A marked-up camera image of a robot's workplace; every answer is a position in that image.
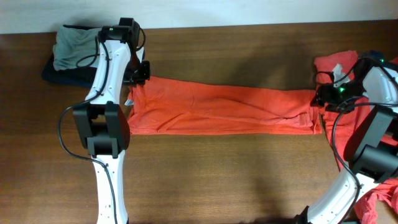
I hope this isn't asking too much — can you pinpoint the dark navy folded garment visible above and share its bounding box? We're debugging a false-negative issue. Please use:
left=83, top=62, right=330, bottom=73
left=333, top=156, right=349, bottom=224
left=42, top=25, right=105, bottom=88

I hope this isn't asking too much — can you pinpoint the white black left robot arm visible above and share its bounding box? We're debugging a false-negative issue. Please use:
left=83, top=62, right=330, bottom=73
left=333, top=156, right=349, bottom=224
left=73, top=17, right=150, bottom=224

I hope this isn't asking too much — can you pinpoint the orange McKinney soccer t-shirt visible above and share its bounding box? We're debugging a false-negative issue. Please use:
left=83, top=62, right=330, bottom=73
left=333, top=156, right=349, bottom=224
left=127, top=77, right=322, bottom=135

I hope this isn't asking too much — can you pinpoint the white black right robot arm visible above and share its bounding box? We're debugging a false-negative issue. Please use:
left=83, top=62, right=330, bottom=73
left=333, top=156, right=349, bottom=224
left=293, top=51, right=397, bottom=223

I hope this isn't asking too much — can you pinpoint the light grey folded garment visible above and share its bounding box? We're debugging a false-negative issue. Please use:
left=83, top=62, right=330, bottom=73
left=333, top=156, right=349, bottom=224
left=53, top=26, right=101, bottom=71

